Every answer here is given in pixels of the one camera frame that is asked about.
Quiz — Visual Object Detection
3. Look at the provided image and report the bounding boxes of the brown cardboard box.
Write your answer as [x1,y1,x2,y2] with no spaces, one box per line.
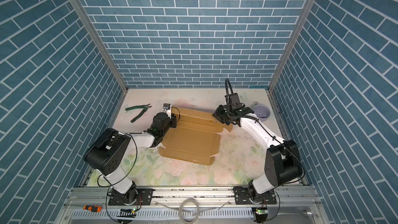
[159,107,232,166]

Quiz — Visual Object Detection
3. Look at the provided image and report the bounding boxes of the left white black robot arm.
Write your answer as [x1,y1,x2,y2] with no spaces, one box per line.
[84,110,179,205]

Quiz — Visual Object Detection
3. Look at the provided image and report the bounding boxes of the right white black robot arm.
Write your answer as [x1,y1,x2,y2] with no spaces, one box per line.
[213,93,305,203]

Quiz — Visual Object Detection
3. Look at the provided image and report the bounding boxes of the orange black screwdriver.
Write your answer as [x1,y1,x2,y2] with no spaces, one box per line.
[84,205,102,213]

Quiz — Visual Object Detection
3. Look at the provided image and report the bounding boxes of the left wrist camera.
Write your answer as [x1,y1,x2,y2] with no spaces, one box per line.
[163,103,172,118]

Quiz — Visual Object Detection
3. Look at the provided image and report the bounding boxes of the green handled pliers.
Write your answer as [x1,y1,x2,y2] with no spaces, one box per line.
[125,103,153,123]

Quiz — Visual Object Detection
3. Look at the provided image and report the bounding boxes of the coiled grey cable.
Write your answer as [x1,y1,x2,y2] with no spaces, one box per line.
[155,198,231,224]

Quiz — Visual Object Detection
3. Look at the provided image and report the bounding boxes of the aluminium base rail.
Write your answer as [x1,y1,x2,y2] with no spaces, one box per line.
[56,185,328,224]

